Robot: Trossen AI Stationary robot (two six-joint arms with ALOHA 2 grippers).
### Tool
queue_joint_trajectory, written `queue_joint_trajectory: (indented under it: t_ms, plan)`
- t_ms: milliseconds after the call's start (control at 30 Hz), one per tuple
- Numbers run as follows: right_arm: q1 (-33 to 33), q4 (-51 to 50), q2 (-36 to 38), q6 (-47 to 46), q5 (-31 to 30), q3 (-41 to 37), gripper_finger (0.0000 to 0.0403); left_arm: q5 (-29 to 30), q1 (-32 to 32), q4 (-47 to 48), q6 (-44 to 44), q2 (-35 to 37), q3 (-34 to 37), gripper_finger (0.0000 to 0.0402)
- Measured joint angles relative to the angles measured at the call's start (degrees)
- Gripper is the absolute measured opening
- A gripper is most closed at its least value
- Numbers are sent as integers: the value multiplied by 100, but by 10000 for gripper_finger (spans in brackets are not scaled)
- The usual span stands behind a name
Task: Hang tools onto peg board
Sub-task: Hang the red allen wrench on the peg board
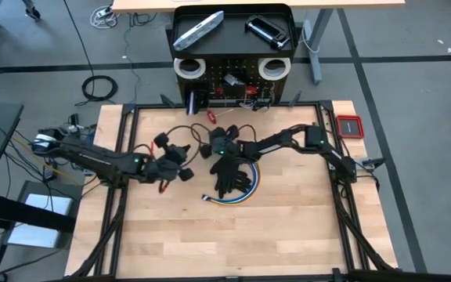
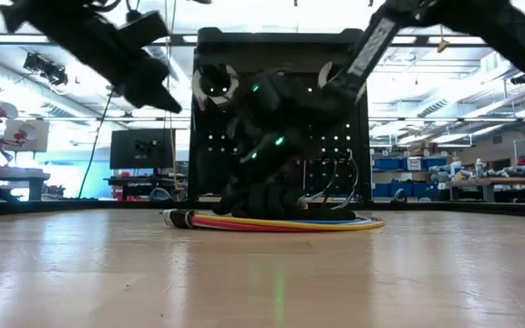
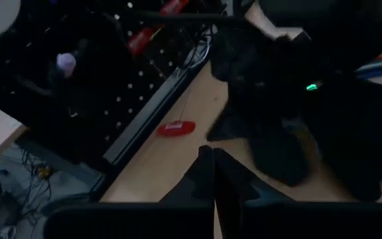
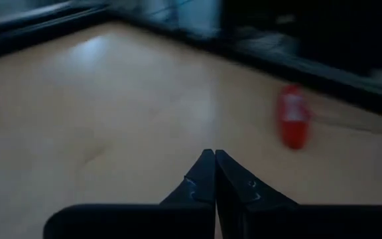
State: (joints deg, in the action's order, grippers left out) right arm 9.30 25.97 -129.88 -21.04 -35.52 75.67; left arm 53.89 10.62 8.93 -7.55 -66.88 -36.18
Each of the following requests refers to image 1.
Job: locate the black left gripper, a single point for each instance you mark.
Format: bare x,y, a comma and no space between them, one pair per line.
163,170

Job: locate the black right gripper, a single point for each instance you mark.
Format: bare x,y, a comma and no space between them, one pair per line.
225,147

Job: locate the black work glove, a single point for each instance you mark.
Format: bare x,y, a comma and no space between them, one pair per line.
223,176
244,179

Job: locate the white masking tape roll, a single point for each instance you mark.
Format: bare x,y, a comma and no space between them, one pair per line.
177,71
263,74

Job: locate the grey torpedo level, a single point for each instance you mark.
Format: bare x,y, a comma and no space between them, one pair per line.
198,30

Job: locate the black C-clamp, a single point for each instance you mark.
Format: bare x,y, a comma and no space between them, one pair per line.
267,31

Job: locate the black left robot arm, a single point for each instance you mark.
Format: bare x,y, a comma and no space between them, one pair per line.
92,158

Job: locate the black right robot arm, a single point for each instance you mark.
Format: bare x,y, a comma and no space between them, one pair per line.
280,143

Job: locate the grey desk leg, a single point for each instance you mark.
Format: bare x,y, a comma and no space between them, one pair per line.
316,66

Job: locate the black power adapter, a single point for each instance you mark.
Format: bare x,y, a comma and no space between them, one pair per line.
49,174

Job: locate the red and black case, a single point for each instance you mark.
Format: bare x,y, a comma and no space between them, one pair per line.
349,126

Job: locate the black stand beam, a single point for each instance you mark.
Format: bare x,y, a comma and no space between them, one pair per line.
26,217

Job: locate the person's shoe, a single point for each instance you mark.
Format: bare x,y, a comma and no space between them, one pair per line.
33,13

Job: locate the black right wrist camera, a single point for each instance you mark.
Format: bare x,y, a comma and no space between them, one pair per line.
232,131

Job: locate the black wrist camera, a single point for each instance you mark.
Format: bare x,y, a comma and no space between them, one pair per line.
161,139
232,131

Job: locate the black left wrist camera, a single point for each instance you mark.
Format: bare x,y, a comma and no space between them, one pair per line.
161,139

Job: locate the black aluminium table frame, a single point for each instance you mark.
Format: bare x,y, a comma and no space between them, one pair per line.
151,106

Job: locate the black frame corner bracket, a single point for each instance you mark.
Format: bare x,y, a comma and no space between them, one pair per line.
326,105

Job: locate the light grey base plate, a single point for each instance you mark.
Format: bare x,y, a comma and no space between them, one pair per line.
41,205

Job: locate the silver mounting bracket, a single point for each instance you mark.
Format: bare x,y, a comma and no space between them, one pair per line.
372,161

